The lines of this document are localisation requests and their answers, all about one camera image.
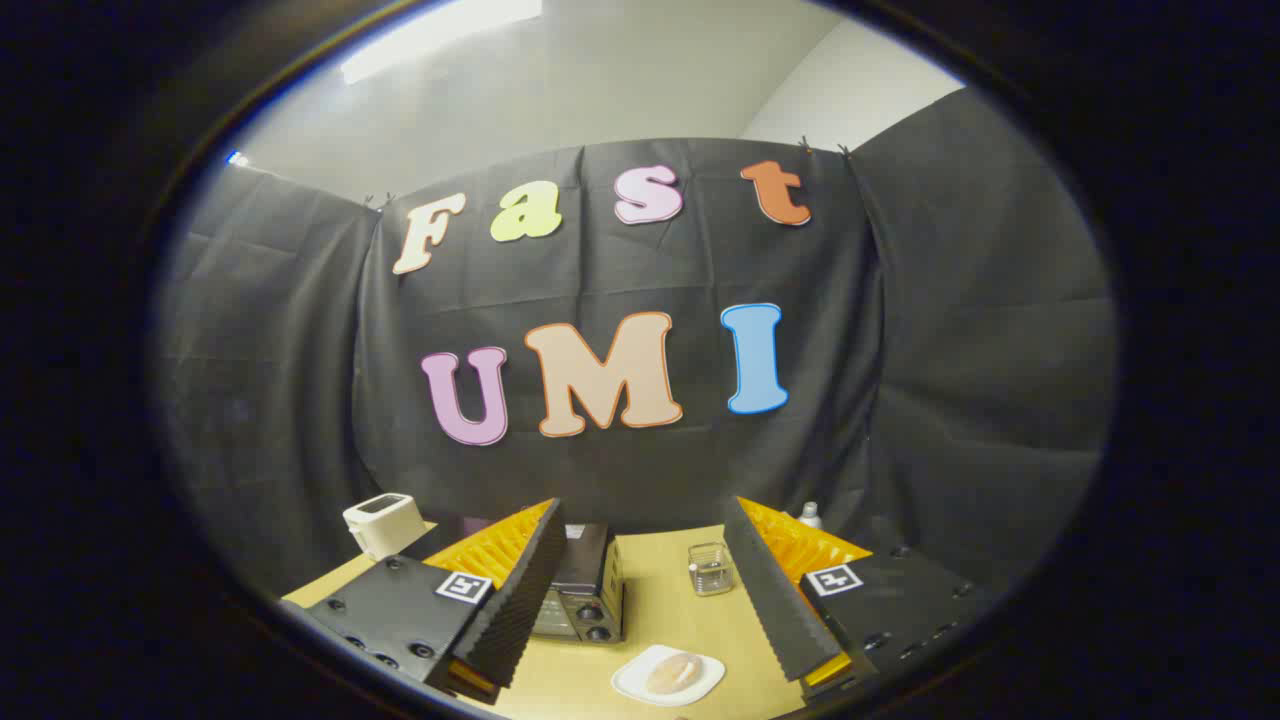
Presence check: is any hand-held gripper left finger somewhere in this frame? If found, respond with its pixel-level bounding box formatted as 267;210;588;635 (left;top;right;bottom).
283;498;567;706

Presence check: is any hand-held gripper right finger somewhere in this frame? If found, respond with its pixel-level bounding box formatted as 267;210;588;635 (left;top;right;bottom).
722;495;1001;706

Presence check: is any black toaster oven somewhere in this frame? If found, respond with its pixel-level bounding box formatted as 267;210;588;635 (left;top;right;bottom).
405;513;626;643

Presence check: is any breaded bun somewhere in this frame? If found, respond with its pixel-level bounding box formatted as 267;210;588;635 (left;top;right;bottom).
646;652;707;696

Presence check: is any white pop-up toaster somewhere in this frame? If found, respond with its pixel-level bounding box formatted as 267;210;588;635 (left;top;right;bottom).
343;492;428;561

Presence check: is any white plate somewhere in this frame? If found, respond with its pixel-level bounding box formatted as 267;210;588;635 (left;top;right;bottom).
611;644;726;708

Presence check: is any clear wire-frame holder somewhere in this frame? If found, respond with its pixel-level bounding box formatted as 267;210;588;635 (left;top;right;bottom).
688;542;736;597

